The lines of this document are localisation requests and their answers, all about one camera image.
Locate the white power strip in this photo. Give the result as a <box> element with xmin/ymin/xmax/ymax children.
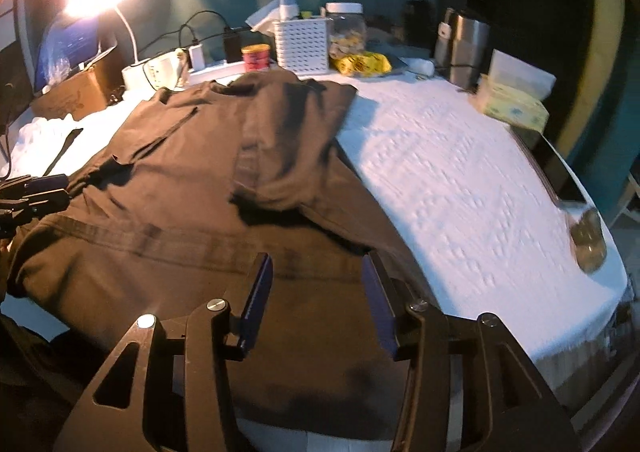
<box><xmin>187</xmin><ymin>59</ymin><xmax>246</xmax><ymax>83</ymax></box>

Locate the white perforated basket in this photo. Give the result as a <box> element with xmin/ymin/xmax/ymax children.
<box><xmin>272</xmin><ymin>16</ymin><xmax>333</xmax><ymax>70</ymax></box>

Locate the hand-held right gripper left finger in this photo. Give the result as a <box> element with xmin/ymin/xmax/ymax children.
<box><xmin>52</xmin><ymin>253</ymin><xmax>275</xmax><ymax>452</ymax></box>

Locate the brown printed t-shirt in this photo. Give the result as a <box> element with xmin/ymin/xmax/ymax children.
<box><xmin>5</xmin><ymin>69</ymin><xmax>451</xmax><ymax>433</ymax></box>

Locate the white textured table cover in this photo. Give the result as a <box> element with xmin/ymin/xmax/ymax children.
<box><xmin>0</xmin><ymin>44</ymin><xmax>631</xmax><ymax>368</ymax></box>

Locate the black charger cable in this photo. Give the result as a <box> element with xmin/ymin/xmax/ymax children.
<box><xmin>177</xmin><ymin>9</ymin><xmax>231</xmax><ymax>50</ymax></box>

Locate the white garment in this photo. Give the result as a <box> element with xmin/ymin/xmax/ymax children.
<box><xmin>10</xmin><ymin>114</ymin><xmax>131</xmax><ymax>178</ymax></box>

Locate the white printed mug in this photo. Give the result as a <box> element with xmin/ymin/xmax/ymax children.
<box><xmin>142</xmin><ymin>52</ymin><xmax>191</xmax><ymax>88</ymax></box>

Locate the white tissue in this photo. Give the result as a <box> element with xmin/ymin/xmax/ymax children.
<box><xmin>245</xmin><ymin>0</ymin><xmax>286</xmax><ymax>33</ymax></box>

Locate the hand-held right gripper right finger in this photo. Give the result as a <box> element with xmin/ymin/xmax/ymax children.
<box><xmin>361</xmin><ymin>252</ymin><xmax>583</xmax><ymax>452</ymax></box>

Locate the clear jar with white lid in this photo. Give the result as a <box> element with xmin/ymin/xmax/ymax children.
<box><xmin>325</xmin><ymin>2</ymin><xmax>368</xmax><ymax>58</ymax></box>

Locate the black strap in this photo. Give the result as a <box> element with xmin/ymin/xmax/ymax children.
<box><xmin>42</xmin><ymin>128</ymin><xmax>84</xmax><ymax>178</ymax></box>

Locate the brown round jar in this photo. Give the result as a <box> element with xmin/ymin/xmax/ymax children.
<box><xmin>570</xmin><ymin>209</ymin><xmax>608</xmax><ymax>275</ymax></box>

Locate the black charger plug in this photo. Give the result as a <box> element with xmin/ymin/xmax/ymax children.
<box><xmin>222</xmin><ymin>29</ymin><xmax>246</xmax><ymax>63</ymax></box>

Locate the steel flask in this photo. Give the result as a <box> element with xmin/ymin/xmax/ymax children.
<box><xmin>434</xmin><ymin>8</ymin><xmax>491</xmax><ymax>88</ymax></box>

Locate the cardboard box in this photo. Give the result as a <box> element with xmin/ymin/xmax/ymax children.
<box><xmin>30</xmin><ymin>49</ymin><xmax>126</xmax><ymax>122</ymax></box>

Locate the white tissue pack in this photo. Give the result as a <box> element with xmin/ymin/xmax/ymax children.
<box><xmin>487</xmin><ymin>49</ymin><xmax>557</xmax><ymax>100</ymax></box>

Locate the green tissue pack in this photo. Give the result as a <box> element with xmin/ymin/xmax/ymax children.
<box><xmin>472</xmin><ymin>82</ymin><xmax>550</xmax><ymax>128</ymax></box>

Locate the yellow snack packet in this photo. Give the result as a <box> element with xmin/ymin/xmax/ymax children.
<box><xmin>332</xmin><ymin>51</ymin><xmax>392</xmax><ymax>79</ymax></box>

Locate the white desk lamp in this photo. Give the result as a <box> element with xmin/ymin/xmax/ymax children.
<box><xmin>62</xmin><ymin>0</ymin><xmax>153</xmax><ymax>88</ymax></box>

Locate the black smartphone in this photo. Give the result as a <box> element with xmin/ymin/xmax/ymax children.
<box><xmin>510</xmin><ymin>127</ymin><xmax>588</xmax><ymax>207</ymax></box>

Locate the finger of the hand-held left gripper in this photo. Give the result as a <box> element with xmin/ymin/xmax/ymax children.
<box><xmin>15</xmin><ymin>188</ymin><xmax>69</xmax><ymax>219</ymax></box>
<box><xmin>20</xmin><ymin>174</ymin><xmax>69</xmax><ymax>196</ymax></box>

